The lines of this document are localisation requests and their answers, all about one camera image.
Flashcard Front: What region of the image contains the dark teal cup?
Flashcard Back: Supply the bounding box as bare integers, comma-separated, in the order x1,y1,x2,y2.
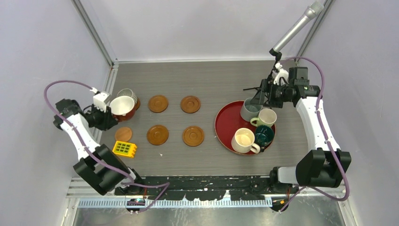
255,125,275,152

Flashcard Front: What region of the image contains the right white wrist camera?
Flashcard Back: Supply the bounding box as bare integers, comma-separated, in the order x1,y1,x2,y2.
272,63,289,86

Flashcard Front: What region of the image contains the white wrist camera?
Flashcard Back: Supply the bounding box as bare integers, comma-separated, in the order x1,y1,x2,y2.
272,63,289,86
90,87,111,113

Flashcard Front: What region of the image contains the white cup red outside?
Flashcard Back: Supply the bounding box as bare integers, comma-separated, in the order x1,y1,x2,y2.
109,96,136,122

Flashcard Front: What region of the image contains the grey striped ribbed cup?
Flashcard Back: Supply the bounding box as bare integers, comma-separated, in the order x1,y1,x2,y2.
116,89,138,104

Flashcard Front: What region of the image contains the light green cup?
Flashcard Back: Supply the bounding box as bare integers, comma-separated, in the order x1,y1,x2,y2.
250,108,277,127

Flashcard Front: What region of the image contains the aluminium front rail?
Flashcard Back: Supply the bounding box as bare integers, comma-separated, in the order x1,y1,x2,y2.
66,177,351,198

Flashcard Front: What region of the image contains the silver microphone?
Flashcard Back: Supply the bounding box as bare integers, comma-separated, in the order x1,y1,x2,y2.
269,0,324,57

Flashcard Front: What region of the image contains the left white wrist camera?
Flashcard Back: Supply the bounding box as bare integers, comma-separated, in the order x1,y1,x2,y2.
90,87,111,113

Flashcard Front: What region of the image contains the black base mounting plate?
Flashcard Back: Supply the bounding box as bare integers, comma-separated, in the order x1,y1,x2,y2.
113,175,300,202

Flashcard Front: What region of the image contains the red round tray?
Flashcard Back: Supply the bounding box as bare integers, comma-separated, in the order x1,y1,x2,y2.
215,100,276,155

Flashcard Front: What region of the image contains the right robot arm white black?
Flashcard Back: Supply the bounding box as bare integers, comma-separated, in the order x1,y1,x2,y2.
250,63,351,193

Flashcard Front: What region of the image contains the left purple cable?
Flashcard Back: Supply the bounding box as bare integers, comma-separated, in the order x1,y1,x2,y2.
43,80,171,213

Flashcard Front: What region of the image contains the yellow toy block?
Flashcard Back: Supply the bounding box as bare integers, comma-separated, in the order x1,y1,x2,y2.
112,141,137,158

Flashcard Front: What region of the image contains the small dark wooden coaster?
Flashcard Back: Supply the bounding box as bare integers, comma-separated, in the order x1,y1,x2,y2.
135,98,141,110

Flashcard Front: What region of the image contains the grey blue cup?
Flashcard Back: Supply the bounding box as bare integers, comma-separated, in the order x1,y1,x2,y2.
240,97,263,122

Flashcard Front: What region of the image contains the large cream mug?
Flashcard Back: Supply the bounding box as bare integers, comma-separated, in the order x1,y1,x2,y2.
231,128,261,154

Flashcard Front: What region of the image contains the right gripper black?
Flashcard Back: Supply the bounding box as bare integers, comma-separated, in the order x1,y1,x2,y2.
250,79,292,108

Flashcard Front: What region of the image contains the brown ringed wooden coaster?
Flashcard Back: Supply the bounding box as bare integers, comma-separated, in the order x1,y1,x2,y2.
148,95,168,113
180,96,201,113
146,125,169,145
182,126,205,147

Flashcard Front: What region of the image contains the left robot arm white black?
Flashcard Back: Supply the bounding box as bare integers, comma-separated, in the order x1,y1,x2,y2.
53,99,144,195

